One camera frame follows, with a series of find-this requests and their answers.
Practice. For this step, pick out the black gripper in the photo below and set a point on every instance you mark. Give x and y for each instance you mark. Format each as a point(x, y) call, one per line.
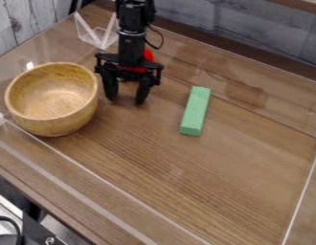
point(109, 68)

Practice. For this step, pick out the red plush strawberry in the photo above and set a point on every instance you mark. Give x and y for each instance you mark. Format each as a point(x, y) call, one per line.
point(133, 61)

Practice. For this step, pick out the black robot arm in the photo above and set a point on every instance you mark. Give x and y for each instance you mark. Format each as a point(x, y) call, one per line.
point(135, 15)

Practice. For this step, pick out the wooden bowl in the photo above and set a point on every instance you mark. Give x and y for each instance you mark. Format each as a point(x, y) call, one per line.
point(54, 98)

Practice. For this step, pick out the green rectangular block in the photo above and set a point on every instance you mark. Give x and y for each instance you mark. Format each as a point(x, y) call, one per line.
point(194, 116)

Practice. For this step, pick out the clear acrylic table barrier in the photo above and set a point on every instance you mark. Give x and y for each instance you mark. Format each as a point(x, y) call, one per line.
point(130, 182)

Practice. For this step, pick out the clear acrylic corner bracket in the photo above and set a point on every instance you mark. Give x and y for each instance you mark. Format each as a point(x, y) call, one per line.
point(99, 37)

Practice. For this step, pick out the black metal bracket with screw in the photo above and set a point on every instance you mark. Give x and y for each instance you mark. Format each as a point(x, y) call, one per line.
point(36, 234)

